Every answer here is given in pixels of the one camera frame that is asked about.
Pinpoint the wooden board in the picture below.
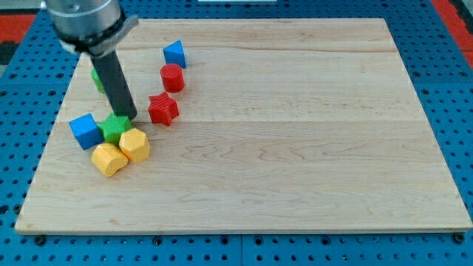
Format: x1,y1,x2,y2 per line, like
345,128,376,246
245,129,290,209
16,18,472,235

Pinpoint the blue triangle block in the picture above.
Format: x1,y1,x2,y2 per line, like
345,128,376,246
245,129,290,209
163,40,187,69

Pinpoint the red star block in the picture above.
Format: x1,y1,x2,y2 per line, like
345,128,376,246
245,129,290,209
148,92,179,126

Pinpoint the blue cube block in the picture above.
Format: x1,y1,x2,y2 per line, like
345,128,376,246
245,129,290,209
69,114,104,150

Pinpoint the green star block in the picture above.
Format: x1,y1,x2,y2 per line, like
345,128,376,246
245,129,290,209
98,113,132,146

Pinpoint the yellow heart block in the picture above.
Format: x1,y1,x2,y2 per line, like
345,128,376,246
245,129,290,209
91,143,129,177

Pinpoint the red cylinder block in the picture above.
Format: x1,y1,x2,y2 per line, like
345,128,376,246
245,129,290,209
160,64,185,93

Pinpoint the yellow hexagon block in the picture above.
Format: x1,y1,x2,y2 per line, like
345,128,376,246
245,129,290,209
119,128,151,163

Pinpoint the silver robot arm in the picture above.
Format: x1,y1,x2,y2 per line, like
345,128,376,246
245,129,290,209
41,0,139,58

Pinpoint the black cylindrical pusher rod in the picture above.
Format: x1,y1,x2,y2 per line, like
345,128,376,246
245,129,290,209
91,51,137,120

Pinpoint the green cylinder block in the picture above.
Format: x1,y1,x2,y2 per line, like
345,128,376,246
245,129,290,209
91,68,105,94

